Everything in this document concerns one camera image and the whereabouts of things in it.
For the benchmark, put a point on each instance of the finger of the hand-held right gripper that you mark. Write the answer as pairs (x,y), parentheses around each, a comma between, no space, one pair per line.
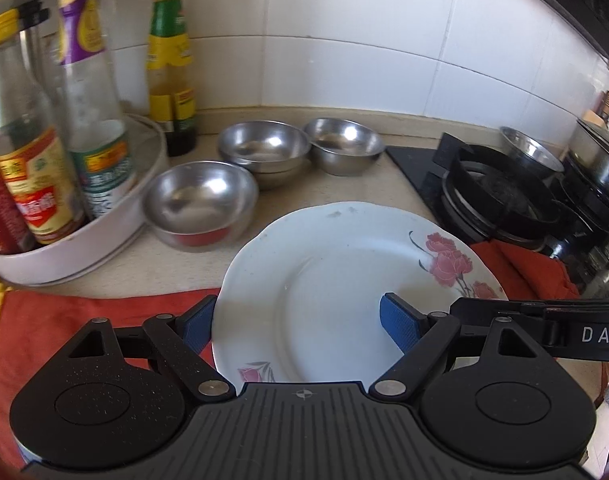
(584,335)

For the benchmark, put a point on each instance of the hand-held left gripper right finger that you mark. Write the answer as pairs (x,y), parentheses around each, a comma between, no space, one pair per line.
(400,321)

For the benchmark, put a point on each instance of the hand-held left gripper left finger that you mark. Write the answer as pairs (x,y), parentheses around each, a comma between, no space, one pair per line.
(198,331)

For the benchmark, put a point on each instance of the white floral plate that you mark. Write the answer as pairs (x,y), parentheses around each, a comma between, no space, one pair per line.
(314,280)

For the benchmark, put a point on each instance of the stainless steel bowl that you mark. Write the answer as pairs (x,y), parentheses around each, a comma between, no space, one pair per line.
(277,180)
(344,145)
(199,200)
(264,142)
(532,152)

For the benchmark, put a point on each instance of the red orange cloth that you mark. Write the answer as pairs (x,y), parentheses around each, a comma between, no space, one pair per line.
(84,310)

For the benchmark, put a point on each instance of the white round bottle rack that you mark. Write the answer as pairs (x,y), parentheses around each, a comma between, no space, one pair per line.
(84,252)

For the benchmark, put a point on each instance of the black gas stove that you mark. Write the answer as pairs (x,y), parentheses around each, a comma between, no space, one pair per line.
(419,170)

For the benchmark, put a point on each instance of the black burner grate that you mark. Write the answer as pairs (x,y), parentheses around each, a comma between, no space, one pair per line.
(489,195)

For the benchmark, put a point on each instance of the steel pot with lid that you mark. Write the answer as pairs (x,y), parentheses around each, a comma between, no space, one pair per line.
(597,155)

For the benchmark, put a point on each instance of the yellow cap vinegar bottle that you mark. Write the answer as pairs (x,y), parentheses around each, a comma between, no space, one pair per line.
(39,185)

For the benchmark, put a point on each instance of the green label sauce bottle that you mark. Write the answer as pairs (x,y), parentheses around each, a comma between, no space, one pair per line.
(170,35)

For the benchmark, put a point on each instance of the purple label glass bottle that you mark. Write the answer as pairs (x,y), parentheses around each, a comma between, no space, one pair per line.
(84,30)

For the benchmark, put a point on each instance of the black range hood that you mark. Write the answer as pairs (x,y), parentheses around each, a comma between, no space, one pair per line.
(584,0)

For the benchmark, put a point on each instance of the black cap bottle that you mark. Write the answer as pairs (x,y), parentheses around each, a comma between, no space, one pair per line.
(34,12)

